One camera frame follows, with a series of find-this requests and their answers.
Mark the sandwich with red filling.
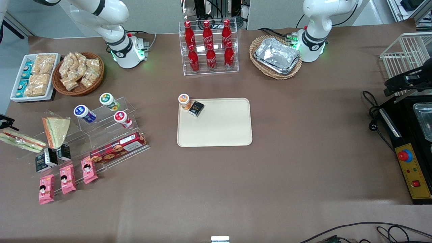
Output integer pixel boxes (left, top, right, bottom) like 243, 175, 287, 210
0, 130, 47, 153

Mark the wrapped triangle sandwich with carrot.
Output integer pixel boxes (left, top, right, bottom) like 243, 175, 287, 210
42, 116, 71, 150

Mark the cream plastic tray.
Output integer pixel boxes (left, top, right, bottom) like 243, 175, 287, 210
177, 98, 253, 148

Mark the metal machine tray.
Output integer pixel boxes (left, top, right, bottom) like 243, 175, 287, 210
412, 102, 432, 142

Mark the white rectangular dish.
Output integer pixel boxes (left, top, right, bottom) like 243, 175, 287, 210
10, 53, 61, 102

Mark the teal snack packet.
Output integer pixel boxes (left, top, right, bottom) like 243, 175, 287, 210
15, 79, 29, 98
22, 61, 34, 79

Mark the clear acrylic stepped stand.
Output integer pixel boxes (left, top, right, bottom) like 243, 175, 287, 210
78, 97, 151, 171
15, 111, 102, 196

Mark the brown rice cracker pack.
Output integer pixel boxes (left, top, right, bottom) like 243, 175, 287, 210
24, 74, 51, 97
33, 54, 57, 75

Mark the small black box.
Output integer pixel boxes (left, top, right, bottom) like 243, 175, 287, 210
57, 144, 72, 161
35, 154, 49, 173
188, 100, 205, 118
44, 148, 58, 167

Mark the clear bag of crackers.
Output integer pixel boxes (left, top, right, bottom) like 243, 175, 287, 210
59, 54, 76, 78
74, 52, 89, 73
61, 77, 79, 91
86, 58, 102, 73
80, 69, 100, 88

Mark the blue cap yogurt bottle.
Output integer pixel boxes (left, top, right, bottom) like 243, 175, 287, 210
74, 105, 97, 123

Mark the wicker basket with snack bags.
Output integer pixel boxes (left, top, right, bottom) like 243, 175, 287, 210
52, 52, 105, 97

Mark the pink snack packet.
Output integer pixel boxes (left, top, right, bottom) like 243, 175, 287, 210
38, 174, 55, 205
59, 164, 77, 195
81, 157, 99, 185

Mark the green cap yogurt bottle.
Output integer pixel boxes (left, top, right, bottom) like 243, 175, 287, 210
99, 93, 120, 112

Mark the red tartan shortbread box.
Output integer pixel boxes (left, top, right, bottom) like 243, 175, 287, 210
89, 132, 148, 164

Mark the red cap yogurt bottle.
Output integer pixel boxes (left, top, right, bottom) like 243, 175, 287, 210
113, 111, 133, 129

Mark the orange cap yogurt bottle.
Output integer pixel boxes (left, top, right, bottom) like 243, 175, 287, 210
178, 93, 191, 110

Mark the red cola bottle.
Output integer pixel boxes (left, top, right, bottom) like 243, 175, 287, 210
188, 44, 200, 72
184, 21, 195, 48
202, 20, 213, 47
222, 19, 233, 46
206, 43, 217, 71
224, 42, 235, 70

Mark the clear acrylic bottle rack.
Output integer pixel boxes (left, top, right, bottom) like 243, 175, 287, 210
179, 19, 239, 76

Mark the wicker basket with foil trays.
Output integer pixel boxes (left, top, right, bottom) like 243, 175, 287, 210
249, 35, 303, 80

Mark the stack of foil trays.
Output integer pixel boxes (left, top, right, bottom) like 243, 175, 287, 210
254, 37, 301, 75

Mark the black machine with yellow panel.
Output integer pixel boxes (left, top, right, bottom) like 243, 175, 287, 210
380, 94, 432, 205

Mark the red emergency stop button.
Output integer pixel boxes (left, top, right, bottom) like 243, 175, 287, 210
398, 149, 413, 163

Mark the black machine lever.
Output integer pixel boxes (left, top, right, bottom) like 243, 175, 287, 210
384, 66, 432, 98

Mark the grey cable at right arm base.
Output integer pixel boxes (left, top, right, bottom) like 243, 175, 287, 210
128, 30, 157, 52

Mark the black metal frame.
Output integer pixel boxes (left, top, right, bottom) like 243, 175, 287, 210
182, 0, 250, 30

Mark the black cable at left arm base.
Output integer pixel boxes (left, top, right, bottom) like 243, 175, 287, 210
258, 27, 306, 43

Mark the black power cable with plug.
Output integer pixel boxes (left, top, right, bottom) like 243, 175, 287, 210
362, 90, 395, 152

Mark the long black cable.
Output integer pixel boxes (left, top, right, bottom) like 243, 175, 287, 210
300, 222, 432, 243

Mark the looped black cable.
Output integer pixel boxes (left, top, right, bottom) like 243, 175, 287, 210
376, 225, 432, 243

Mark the white wire rack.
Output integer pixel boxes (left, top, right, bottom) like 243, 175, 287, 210
380, 32, 432, 97

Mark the aluminium frame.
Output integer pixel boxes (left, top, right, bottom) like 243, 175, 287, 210
388, 0, 432, 24

